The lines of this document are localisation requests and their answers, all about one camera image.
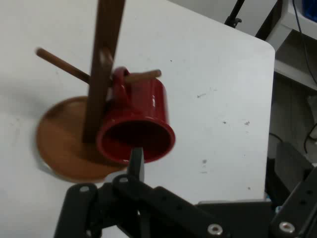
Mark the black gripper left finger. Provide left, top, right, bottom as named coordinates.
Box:
left=53, top=146, right=231, bottom=238

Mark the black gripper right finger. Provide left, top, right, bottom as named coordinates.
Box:
left=268, top=167, right=317, bottom=238

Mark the red enamel mug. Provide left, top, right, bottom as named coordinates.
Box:
left=96, top=66, right=176, bottom=166

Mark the brown wooden mug tree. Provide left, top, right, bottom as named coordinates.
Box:
left=34, top=0, right=163, bottom=183

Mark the white shelf unit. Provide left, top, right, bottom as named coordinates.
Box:
left=264, top=0, right=317, bottom=91

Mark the black tripod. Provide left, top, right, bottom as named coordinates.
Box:
left=224, top=0, right=246, bottom=25

